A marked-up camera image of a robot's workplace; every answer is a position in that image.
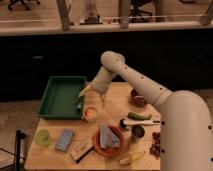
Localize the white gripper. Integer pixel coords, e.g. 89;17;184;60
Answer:
78;66;115;108

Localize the red orange apple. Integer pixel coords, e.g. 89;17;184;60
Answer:
86;109;96;118

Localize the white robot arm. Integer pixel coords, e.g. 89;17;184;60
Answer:
80;51;213;171

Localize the metal cup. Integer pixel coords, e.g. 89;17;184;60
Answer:
131;125;145;142

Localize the green plastic tray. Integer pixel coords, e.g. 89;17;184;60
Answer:
38;76;87;120

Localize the dark red bowl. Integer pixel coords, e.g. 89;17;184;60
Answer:
131;89;147;107

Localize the green cucumber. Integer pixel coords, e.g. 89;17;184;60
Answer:
128;112;152;121

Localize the grey folded cloth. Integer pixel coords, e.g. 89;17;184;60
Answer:
100;125;120;148

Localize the blue sponge block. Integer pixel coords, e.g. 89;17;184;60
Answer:
55;129;74;152

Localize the wooden brush block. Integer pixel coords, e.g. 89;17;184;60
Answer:
70;138;93;163

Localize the orange plastic bowl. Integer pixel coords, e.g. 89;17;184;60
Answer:
92;125;124;157

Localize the white model on shelf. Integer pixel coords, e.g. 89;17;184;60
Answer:
80;0;102;25

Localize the yellow banana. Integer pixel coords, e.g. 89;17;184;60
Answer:
119;151;145;166

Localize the purple grape bunch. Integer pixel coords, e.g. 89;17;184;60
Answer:
149;132;160;159

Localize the black stand left of table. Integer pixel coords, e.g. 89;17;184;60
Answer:
14;130;26;171

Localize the black office chair right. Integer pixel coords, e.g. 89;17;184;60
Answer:
129;0;152;17

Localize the black office chair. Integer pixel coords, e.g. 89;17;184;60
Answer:
7;0;40;11
129;0;152;17

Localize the black office chair left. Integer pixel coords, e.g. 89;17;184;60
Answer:
7;0;40;11

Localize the white handled black brush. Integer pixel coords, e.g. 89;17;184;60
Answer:
120;119;160;130

